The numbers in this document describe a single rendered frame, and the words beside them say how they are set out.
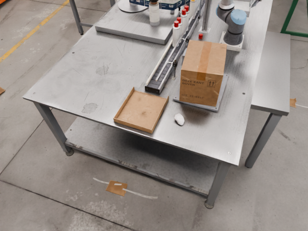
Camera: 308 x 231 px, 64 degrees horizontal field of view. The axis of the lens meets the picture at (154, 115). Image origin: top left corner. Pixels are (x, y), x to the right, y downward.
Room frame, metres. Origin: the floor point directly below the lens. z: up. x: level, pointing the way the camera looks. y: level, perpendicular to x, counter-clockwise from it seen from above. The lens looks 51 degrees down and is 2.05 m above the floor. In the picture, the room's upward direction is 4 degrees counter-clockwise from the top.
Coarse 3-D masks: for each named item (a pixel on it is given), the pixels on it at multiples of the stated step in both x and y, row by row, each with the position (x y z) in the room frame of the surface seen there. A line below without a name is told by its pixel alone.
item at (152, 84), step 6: (204, 0) 2.35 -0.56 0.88; (198, 12) 2.14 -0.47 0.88; (192, 24) 1.94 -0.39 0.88; (186, 36) 1.77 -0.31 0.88; (168, 54) 1.55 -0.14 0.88; (174, 54) 1.54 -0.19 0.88; (162, 60) 1.47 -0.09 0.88; (162, 66) 1.41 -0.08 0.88; (168, 66) 1.40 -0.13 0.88; (156, 72) 1.35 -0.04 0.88; (162, 72) 1.34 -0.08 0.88; (162, 78) 1.28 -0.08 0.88; (150, 84) 1.23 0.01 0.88; (156, 84) 1.22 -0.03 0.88
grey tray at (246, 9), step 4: (236, 0) 2.18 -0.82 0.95; (240, 0) 2.17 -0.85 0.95; (244, 0) 2.16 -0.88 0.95; (248, 0) 2.14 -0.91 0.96; (236, 4) 2.11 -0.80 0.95; (240, 4) 2.11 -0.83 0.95; (244, 4) 2.10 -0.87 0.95; (248, 4) 2.09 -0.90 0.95; (236, 8) 2.04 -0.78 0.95; (240, 8) 2.04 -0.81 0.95; (244, 8) 2.03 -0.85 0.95; (248, 8) 2.02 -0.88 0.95; (248, 12) 1.89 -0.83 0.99; (248, 16) 1.89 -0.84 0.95
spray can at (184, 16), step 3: (183, 9) 1.83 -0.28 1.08; (183, 12) 1.80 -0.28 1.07; (183, 15) 1.80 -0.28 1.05; (186, 15) 1.81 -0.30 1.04; (183, 18) 1.79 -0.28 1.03; (186, 18) 1.80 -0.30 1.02; (183, 21) 1.79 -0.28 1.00; (186, 21) 1.80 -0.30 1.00; (183, 24) 1.79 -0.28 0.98; (186, 24) 1.81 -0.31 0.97; (183, 27) 1.79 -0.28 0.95; (183, 30) 1.79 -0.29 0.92
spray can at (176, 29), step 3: (177, 21) 1.66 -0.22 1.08; (174, 24) 1.65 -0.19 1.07; (177, 24) 1.64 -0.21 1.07; (174, 27) 1.64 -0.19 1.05; (177, 27) 1.64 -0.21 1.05; (174, 30) 1.63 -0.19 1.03; (177, 30) 1.63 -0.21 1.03; (174, 33) 1.63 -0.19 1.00; (177, 33) 1.63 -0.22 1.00; (174, 36) 1.63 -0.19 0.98; (177, 36) 1.63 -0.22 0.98; (174, 39) 1.63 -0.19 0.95; (177, 39) 1.63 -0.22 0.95; (174, 42) 1.63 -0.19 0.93; (174, 45) 1.63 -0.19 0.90; (177, 45) 1.63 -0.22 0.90
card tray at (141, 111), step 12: (132, 96) 1.17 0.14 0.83; (144, 96) 1.16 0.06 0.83; (156, 96) 1.15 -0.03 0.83; (168, 96) 1.12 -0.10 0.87; (120, 108) 1.04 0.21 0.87; (132, 108) 1.06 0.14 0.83; (144, 108) 1.05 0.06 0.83; (156, 108) 1.05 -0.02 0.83; (120, 120) 0.94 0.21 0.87; (132, 120) 0.96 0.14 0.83; (144, 120) 0.95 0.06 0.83; (156, 120) 0.92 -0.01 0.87
